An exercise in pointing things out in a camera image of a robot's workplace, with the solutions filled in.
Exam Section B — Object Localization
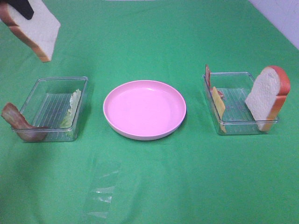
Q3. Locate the green lettuce leaf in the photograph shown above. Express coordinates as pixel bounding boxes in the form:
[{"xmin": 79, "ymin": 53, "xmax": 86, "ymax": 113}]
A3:
[{"xmin": 59, "ymin": 89, "xmax": 81, "ymax": 141}]

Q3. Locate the right clear plastic container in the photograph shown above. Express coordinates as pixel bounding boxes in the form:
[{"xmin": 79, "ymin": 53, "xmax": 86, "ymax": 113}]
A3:
[{"xmin": 203, "ymin": 71, "xmax": 279, "ymax": 135}]

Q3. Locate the clear plastic container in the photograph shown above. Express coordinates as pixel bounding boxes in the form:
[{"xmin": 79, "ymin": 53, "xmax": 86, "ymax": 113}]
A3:
[
  {"xmin": 12, "ymin": 77, "xmax": 88, "ymax": 142},
  {"xmin": 203, "ymin": 71, "xmax": 279, "ymax": 135}
]

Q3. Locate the bacon strip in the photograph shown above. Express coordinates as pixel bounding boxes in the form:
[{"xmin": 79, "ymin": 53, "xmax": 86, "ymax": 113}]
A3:
[
  {"xmin": 205, "ymin": 64, "xmax": 224, "ymax": 99},
  {"xmin": 1, "ymin": 102, "xmax": 48, "ymax": 142}
]

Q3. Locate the pink round plate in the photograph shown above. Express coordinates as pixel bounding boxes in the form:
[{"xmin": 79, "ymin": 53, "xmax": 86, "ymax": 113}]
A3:
[{"xmin": 103, "ymin": 80, "xmax": 187, "ymax": 140}]

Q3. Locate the clear plastic film strip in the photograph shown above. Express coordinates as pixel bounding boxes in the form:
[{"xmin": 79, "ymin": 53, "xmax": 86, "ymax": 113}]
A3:
[{"xmin": 80, "ymin": 159, "xmax": 121, "ymax": 224}]

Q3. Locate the yellow cheese slice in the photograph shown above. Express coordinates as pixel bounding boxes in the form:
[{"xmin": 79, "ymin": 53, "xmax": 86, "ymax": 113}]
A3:
[{"xmin": 212, "ymin": 86, "xmax": 227, "ymax": 133}]

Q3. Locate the left clear plastic container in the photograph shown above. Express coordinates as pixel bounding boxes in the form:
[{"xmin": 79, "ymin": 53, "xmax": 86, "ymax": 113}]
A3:
[{"xmin": 12, "ymin": 77, "xmax": 88, "ymax": 142}]

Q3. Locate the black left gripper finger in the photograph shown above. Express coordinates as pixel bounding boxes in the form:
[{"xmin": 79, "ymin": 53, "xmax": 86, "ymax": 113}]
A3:
[{"xmin": 6, "ymin": 0, "xmax": 34, "ymax": 20}]

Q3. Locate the bread slice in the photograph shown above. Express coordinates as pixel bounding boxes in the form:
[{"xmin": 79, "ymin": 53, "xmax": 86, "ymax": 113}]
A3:
[
  {"xmin": 0, "ymin": 0, "xmax": 60, "ymax": 62},
  {"xmin": 245, "ymin": 65, "xmax": 291, "ymax": 132}
]

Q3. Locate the green tablecloth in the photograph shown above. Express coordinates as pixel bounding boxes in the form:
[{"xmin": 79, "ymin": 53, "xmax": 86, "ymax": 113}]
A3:
[{"xmin": 0, "ymin": 0, "xmax": 299, "ymax": 224}]

